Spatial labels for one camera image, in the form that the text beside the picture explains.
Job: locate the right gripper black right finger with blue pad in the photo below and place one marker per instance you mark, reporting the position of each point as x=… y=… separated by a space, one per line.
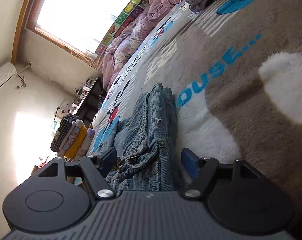
x=205 y=174

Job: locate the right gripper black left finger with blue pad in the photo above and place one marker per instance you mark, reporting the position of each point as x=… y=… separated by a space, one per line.
x=93 y=171

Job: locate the light blue denim jeans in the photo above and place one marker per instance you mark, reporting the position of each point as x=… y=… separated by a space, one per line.
x=145 y=145

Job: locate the folded clothes pile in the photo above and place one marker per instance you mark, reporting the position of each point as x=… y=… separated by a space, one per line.
x=72 y=139

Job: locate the dark side desk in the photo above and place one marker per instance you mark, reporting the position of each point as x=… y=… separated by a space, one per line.
x=91 y=102

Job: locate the Mickey plush bed blanket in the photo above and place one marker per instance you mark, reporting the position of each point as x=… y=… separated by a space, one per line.
x=235 y=71

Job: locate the white air conditioner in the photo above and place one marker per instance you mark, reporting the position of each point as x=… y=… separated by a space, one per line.
x=7 y=71

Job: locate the alphabet foam mat strip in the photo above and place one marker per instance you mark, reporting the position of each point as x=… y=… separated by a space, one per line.
x=132 y=11

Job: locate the pink purple floral quilt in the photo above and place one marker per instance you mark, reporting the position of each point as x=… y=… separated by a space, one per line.
x=123 y=47

